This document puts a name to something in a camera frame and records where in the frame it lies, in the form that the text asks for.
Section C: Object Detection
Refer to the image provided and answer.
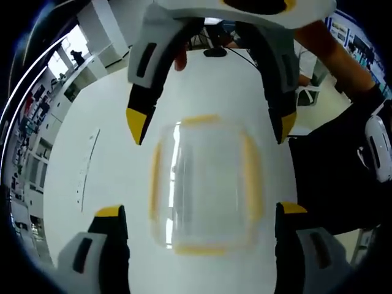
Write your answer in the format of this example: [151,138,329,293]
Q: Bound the small black device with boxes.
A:
[203,48,229,58]

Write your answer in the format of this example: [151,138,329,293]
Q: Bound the clear storage box yellow latches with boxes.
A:
[148,113,265,257]

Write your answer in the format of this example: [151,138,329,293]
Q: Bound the black cable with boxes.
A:
[226,45,258,68]

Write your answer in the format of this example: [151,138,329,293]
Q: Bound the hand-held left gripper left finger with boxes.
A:
[58,204,131,294]

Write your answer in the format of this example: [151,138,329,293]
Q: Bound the white chair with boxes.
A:
[295,84,322,107]

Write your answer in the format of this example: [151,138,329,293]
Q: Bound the wall display board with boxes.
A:
[326,9,388,92]

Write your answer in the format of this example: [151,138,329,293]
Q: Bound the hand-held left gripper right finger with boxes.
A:
[274,201,350,294]

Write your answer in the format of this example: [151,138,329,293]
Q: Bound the person's right hand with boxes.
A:
[173,39,188,72]

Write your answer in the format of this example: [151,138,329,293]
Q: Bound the white chest device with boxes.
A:
[356,115,392,184]

